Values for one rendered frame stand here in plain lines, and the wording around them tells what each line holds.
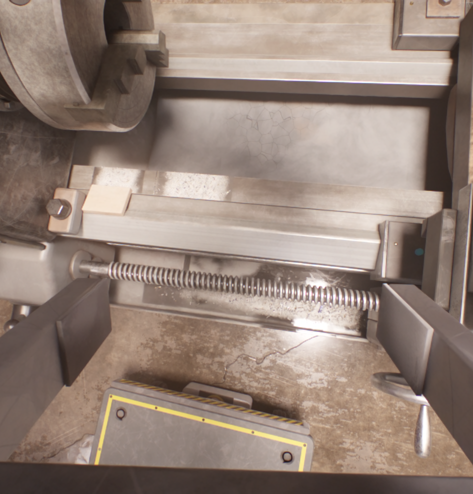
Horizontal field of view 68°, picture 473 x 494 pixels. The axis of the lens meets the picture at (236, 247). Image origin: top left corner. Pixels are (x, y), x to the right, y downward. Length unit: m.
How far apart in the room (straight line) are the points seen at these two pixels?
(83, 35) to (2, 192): 0.30
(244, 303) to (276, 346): 0.45
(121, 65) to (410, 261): 0.51
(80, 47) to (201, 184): 0.33
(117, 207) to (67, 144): 0.16
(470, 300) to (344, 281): 0.66
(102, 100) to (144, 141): 0.45
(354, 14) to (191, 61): 0.33
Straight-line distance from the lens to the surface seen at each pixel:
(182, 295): 1.11
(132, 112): 0.56
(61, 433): 1.85
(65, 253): 0.85
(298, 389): 1.52
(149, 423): 1.30
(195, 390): 1.43
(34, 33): 0.46
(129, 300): 1.18
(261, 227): 0.63
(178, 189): 0.70
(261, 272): 1.07
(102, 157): 0.93
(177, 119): 0.89
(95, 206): 0.73
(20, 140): 0.69
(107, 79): 0.48
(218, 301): 1.09
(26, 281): 0.85
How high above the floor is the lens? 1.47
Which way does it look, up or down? 79 degrees down
